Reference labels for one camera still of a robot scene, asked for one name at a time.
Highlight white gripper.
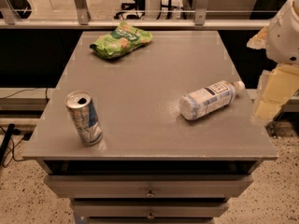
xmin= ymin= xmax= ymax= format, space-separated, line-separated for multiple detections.
xmin=247 ymin=0 xmax=299 ymax=126

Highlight blue plastic water bottle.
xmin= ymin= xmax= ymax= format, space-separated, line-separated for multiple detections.
xmin=178 ymin=80 xmax=245 ymax=120

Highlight green rice chip bag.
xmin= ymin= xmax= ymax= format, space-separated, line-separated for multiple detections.
xmin=90 ymin=21 xmax=152 ymax=60

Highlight black office chair base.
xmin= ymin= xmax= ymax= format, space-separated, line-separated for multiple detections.
xmin=114 ymin=0 xmax=145 ymax=20

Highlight upper drawer knob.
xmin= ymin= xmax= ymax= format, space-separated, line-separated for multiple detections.
xmin=146 ymin=189 xmax=155 ymax=198

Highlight drawer knob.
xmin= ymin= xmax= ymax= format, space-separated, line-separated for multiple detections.
xmin=146 ymin=189 xmax=155 ymax=198
xmin=147 ymin=212 xmax=155 ymax=219

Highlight silver blue drink can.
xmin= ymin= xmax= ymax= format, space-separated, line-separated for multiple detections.
xmin=64 ymin=91 xmax=102 ymax=146

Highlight lower drawer knob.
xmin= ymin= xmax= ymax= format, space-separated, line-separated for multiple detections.
xmin=147 ymin=212 xmax=155 ymax=219

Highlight lower grey drawer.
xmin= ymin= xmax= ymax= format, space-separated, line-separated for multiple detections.
xmin=71 ymin=200 xmax=229 ymax=218

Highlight grey drawer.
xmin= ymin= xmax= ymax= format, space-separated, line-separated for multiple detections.
xmin=71 ymin=200 xmax=229 ymax=218
xmin=44 ymin=175 xmax=253 ymax=199

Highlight upper grey drawer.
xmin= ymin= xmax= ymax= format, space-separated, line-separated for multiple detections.
xmin=44 ymin=175 xmax=253 ymax=199

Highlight metal railing frame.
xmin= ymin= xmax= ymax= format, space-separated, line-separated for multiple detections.
xmin=0 ymin=0 xmax=274 ymax=30

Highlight black floor cables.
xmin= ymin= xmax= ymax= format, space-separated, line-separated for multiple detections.
xmin=0 ymin=123 xmax=32 ymax=170

